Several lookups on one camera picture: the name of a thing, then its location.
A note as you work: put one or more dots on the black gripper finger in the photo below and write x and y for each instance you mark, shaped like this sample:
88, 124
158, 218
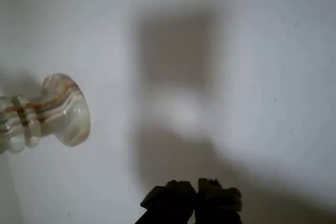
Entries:
218, 205
168, 203

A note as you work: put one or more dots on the green white marble vase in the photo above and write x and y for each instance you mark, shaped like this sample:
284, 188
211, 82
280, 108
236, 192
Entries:
65, 113

